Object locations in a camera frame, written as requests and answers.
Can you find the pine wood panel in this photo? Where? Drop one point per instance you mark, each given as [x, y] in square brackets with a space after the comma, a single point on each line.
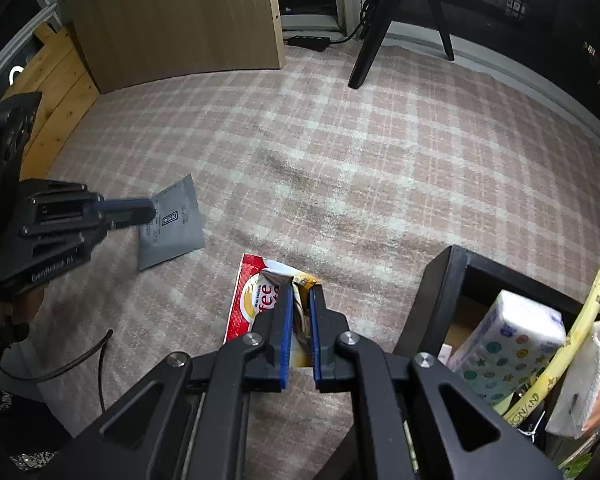
[65, 90]

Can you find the grey pouch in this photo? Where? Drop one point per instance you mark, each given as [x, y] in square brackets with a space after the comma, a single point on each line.
[175, 240]

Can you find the polka dot tissue pack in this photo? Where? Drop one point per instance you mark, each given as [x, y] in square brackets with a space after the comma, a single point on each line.
[510, 340]

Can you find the orange tissue pack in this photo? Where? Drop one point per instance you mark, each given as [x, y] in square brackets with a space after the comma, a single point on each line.
[590, 385]

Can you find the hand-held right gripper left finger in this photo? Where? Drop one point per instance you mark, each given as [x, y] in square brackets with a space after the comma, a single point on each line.
[284, 340]

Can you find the yellow stick packet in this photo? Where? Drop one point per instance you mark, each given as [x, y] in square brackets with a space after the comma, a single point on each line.
[580, 330]

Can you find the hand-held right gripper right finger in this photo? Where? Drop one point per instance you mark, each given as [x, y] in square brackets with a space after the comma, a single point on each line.
[316, 340]

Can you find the black container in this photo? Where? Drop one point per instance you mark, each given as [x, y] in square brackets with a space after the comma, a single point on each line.
[430, 300]

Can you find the red coffee packet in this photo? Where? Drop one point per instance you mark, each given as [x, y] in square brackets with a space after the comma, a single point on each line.
[255, 300]

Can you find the light wooden cabinet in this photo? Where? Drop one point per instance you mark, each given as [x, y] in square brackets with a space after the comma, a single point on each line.
[180, 20]

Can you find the person's left hand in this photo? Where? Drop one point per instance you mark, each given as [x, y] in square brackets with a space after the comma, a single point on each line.
[27, 305]

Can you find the black power strip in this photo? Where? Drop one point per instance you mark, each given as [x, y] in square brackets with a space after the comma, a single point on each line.
[307, 42]

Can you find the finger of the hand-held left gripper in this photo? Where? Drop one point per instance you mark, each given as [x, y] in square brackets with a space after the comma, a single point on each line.
[130, 219]
[125, 203]

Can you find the black tripod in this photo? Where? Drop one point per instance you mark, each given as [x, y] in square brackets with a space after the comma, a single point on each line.
[375, 35]

